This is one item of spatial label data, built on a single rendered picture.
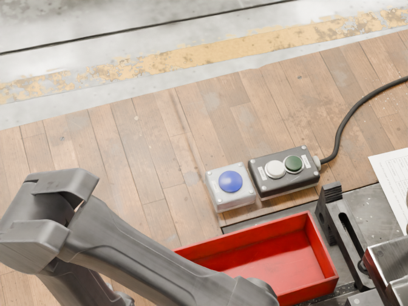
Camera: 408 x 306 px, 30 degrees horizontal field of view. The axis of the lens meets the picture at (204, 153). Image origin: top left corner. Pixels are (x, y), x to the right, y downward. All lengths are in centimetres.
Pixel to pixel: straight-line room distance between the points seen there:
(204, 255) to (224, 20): 162
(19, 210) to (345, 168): 67
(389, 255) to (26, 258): 45
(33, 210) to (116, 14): 198
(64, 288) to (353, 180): 60
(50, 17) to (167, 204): 160
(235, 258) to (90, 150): 32
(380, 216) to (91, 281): 55
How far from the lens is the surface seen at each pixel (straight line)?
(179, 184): 129
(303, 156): 129
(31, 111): 253
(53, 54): 267
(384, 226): 129
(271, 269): 122
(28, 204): 82
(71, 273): 89
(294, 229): 124
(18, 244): 78
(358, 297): 113
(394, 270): 98
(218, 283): 80
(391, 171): 134
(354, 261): 116
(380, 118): 140
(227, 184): 124
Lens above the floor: 201
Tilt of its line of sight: 57 degrees down
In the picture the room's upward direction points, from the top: 1 degrees clockwise
